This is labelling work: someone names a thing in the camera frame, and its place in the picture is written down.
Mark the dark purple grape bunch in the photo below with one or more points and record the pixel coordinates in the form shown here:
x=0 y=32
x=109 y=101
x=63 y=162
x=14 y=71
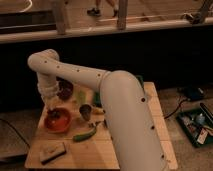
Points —
x=53 y=114

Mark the orange red bowl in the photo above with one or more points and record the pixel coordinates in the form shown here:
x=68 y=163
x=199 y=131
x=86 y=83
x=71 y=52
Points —
x=60 y=125

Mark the small yellow banana piece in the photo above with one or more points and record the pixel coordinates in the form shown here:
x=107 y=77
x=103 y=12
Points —
x=98 y=111

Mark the small metal cup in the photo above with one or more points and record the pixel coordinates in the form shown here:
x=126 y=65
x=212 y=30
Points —
x=85 y=111

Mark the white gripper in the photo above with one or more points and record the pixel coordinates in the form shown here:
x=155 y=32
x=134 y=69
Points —
x=48 y=91

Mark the light green vegetable piece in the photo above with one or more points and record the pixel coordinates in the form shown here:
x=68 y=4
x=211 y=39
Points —
x=80 y=96

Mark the green bin with tools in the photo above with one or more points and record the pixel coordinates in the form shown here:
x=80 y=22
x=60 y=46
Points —
x=197 y=124

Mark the dark maroon bowl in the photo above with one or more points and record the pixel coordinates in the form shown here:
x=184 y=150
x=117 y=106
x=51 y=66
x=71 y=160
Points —
x=65 y=90

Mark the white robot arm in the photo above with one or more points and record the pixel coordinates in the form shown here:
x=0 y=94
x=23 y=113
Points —
x=129 y=120

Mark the green chili pepper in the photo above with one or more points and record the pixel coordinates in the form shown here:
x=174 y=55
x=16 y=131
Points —
x=84 y=136

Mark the sponge block with dark base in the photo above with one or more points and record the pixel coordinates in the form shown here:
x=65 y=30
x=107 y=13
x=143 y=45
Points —
x=51 y=152

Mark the green plastic tray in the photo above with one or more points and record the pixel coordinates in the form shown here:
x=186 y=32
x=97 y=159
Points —
x=96 y=97

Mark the black power adapter box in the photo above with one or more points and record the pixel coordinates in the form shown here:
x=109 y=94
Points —
x=192 y=93

